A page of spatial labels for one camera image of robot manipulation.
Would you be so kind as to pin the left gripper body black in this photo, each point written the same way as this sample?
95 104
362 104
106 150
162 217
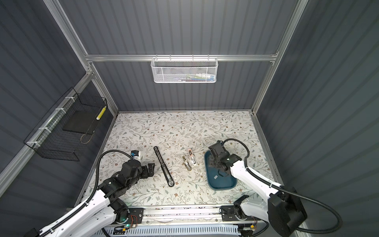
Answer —
145 174

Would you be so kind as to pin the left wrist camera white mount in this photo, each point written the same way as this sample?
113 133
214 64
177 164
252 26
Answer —
136 155

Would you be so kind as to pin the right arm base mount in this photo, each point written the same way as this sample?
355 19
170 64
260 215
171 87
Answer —
229 214

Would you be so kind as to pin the aluminium corner post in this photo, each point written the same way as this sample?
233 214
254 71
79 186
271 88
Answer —
282 47
62 20

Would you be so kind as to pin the pink mini stapler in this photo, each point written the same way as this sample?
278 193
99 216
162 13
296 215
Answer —
192 157

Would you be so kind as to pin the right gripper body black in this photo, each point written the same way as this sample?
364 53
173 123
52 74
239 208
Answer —
212 162

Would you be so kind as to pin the pens in white basket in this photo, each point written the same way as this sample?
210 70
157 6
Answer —
202 77

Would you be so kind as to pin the aluminium corner post left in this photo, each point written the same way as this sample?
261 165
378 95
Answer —
62 20

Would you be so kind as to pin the black wire basket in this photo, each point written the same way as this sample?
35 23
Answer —
66 133

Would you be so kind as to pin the black long stapler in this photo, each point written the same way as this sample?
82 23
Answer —
164 168

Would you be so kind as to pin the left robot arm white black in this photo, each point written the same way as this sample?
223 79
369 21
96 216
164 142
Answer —
103 207

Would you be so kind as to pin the beige mini stapler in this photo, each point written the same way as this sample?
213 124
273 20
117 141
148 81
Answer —
186 163

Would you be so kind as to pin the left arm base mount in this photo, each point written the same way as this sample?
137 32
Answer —
133 214

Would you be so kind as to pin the teal plastic tray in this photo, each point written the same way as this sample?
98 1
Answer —
223 182

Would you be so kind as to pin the aluminium horizontal back rail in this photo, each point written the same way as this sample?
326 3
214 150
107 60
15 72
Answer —
170 57

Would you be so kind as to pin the white wire mesh basket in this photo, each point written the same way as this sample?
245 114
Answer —
164 71

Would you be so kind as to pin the white slotted cable duct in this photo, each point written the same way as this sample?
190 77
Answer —
212 230

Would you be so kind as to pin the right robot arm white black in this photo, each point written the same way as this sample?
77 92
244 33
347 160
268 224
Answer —
284 212

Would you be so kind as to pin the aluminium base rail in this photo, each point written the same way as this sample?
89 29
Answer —
185 215

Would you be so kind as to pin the yellow marker in basket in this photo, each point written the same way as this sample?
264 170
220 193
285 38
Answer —
101 113

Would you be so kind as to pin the aluminium corner post right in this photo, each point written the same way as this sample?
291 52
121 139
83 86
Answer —
282 47

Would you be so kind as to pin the black pad in basket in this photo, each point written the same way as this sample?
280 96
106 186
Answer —
82 122

